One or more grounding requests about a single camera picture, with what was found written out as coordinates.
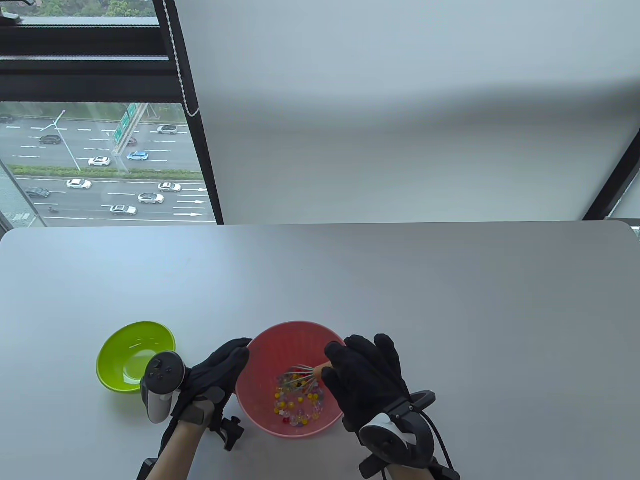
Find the pink salad bowl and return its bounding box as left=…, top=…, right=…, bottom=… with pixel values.
left=235, top=321, right=351, bottom=440

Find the right black and white controller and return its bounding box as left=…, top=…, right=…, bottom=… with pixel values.
left=357, top=391, right=437, bottom=469

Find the person's right forearm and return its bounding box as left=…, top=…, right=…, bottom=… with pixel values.
left=387, top=462, right=441, bottom=480

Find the white bead chain cord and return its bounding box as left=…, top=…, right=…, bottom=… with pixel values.
left=159, top=0, right=202, bottom=119

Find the black and white controller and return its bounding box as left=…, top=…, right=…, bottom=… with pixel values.
left=140, top=351, right=189, bottom=425
left=357, top=391, right=437, bottom=469

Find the person's left forearm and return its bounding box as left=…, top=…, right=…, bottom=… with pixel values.
left=145, top=420, right=206, bottom=480

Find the green highway sign gantry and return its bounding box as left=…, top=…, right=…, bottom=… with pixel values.
left=112, top=102, right=150, bottom=156

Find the left black and white controller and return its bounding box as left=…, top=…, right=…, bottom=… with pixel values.
left=140, top=351, right=189, bottom=425

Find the black cable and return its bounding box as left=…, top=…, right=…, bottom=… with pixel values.
left=419, top=407, right=456, bottom=471

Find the white roller blind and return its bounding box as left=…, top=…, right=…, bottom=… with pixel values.
left=175, top=0, right=640, bottom=226

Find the pile of colourful plastic decorations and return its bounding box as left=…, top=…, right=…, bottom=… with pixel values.
left=272, top=367, right=326, bottom=428

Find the green plastic bowl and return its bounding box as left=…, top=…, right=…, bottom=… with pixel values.
left=96, top=321, right=177, bottom=394

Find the black window frame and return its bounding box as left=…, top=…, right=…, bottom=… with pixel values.
left=0, top=0, right=226, bottom=226

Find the black slanted window post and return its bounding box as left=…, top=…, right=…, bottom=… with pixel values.
left=582, top=145, right=640, bottom=221

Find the black left wrist clamp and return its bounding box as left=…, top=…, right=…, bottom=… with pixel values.
left=207, top=415, right=246, bottom=453

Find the person's left hand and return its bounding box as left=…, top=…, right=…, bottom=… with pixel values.
left=170, top=338, right=252, bottom=427

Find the teal whisk with wooden handle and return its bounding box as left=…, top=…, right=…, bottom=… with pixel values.
left=277, top=364, right=333, bottom=396

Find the person's right hand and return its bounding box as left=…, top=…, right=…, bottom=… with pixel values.
left=324, top=334, right=413, bottom=434

